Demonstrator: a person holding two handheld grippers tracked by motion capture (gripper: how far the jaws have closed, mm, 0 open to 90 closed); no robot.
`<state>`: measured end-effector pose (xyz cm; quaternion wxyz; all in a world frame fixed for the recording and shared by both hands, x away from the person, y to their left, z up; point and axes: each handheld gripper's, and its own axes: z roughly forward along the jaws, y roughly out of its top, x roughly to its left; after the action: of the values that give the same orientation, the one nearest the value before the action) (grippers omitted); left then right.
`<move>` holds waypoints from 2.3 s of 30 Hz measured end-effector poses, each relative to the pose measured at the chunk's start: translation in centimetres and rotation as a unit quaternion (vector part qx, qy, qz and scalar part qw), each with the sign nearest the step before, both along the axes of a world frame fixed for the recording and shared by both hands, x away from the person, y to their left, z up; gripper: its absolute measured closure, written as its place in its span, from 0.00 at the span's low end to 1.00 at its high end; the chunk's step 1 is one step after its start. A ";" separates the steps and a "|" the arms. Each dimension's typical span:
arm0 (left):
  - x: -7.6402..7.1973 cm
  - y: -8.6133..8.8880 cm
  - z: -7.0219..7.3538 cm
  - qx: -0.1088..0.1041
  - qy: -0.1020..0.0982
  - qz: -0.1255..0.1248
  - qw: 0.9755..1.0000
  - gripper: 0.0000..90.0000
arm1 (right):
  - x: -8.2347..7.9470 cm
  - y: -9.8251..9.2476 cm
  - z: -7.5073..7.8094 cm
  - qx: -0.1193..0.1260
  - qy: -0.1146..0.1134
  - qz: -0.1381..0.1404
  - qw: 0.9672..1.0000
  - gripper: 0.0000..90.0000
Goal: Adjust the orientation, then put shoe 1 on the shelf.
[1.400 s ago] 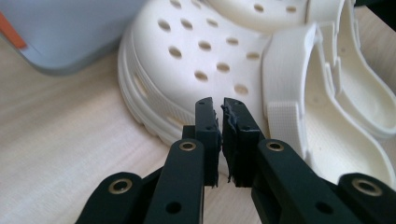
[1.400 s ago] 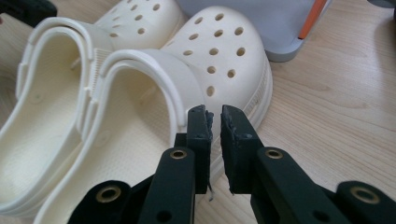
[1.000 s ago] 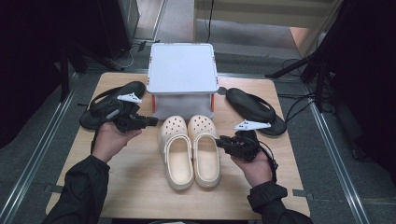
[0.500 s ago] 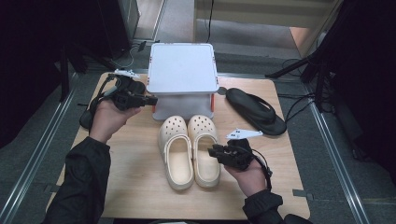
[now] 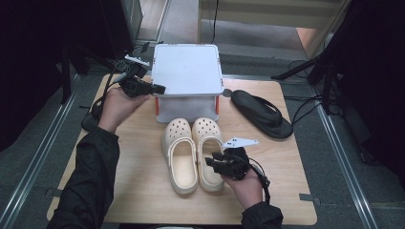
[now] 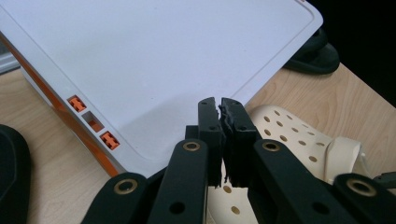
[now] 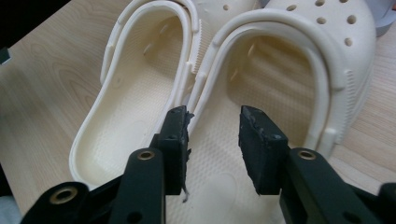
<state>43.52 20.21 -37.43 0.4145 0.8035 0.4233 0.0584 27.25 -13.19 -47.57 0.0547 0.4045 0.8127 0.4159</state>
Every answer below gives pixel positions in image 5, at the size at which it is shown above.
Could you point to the round grey sticker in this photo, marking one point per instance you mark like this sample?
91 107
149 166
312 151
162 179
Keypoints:
227 93

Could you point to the dark cabinet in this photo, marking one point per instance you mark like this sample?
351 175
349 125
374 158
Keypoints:
117 28

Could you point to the person's left hand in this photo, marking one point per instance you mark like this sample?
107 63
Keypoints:
116 108

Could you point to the dark curtain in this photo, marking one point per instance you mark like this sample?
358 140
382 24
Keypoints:
375 79
31 63

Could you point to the white storage box with lid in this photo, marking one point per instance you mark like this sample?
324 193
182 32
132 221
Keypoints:
186 70

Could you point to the person's right hand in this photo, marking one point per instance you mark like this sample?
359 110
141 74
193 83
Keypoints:
250 191

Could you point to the metal floor rail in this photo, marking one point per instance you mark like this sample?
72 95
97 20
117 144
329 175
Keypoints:
54 127
345 159

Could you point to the black metal stand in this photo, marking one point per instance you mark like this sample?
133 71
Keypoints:
66 79

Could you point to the grey tape strip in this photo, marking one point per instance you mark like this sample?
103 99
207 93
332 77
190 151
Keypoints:
309 198
52 192

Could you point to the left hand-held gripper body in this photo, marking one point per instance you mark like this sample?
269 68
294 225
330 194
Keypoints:
135 84

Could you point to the black flip-flop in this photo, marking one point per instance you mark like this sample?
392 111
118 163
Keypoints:
90 120
254 109

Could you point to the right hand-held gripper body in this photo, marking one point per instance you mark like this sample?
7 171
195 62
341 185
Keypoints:
237 165

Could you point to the black tripod stand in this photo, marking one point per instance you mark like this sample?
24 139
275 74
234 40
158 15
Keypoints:
321 70

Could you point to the cream clog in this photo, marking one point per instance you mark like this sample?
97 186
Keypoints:
207 128
183 167

